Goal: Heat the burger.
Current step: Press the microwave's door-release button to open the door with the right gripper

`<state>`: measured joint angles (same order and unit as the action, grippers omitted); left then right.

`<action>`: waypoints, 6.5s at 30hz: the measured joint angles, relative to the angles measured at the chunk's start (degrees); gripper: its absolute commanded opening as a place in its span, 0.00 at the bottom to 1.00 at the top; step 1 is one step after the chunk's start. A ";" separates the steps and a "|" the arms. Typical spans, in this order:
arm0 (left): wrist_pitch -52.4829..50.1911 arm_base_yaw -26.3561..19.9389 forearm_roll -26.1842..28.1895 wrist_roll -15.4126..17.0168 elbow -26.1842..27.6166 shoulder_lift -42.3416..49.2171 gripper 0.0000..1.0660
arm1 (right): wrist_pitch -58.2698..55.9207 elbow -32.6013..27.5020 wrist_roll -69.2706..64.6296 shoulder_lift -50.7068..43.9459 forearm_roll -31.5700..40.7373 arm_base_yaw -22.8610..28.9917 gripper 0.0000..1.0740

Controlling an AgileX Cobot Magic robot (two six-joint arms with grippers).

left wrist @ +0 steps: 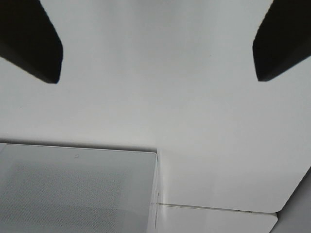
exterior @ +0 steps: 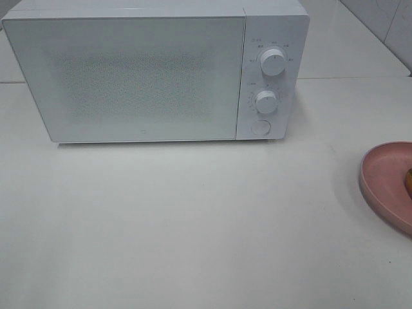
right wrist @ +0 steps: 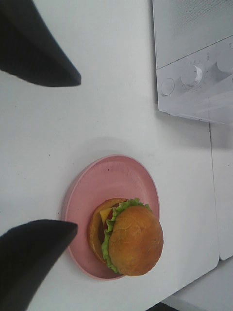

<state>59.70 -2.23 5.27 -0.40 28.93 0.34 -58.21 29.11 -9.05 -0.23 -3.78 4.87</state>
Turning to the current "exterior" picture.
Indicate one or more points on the white microwave oven body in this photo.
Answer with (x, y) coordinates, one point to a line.
(267, 23)

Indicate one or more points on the toy burger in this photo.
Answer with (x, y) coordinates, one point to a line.
(408, 182)

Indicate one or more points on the white microwave door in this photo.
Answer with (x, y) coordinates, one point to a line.
(129, 80)

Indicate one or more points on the lower white timer knob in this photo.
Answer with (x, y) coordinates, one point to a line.
(266, 102)

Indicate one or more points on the upper white power knob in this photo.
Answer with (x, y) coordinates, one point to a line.
(272, 61)

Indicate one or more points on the round white door button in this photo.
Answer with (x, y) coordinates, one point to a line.
(261, 127)

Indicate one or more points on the pink round plate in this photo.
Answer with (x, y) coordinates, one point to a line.
(382, 182)

